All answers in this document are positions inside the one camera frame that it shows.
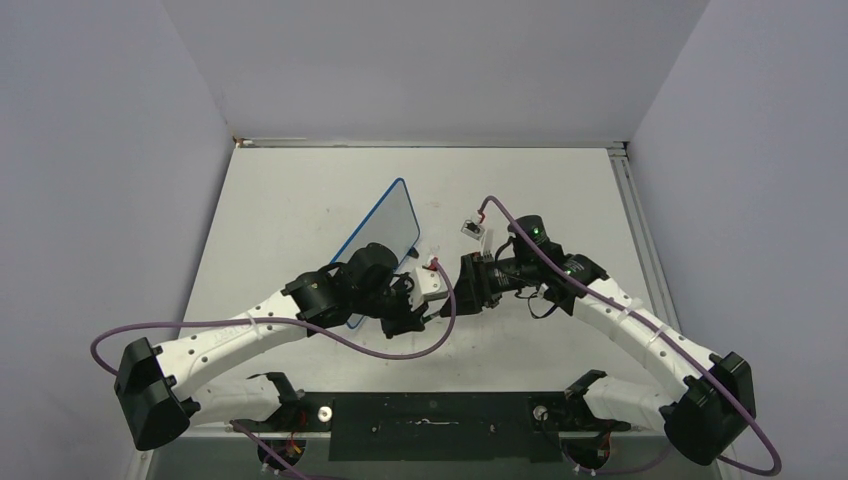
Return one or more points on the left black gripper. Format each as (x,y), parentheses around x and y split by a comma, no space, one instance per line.
(406,319)

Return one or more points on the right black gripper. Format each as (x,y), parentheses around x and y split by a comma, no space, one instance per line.
(474,289)

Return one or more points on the blue framed whiteboard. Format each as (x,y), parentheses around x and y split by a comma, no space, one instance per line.
(392,222)

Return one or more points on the green capped marker pen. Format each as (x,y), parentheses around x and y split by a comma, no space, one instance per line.
(437,312)

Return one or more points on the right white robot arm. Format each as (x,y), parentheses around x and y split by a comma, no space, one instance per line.
(701,401)

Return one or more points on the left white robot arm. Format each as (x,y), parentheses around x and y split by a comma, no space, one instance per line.
(165,389)

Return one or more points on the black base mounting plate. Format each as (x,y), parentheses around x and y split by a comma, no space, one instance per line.
(477,426)

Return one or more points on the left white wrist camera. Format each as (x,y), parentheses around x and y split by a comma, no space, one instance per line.
(427,284)

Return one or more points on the aluminium frame rail right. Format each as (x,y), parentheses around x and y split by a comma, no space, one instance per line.
(658,289)

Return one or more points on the aluminium frame rail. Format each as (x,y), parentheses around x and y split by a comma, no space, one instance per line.
(347,143)
(658,289)

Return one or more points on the aluminium frame rail back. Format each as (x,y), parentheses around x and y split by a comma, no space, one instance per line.
(347,143)

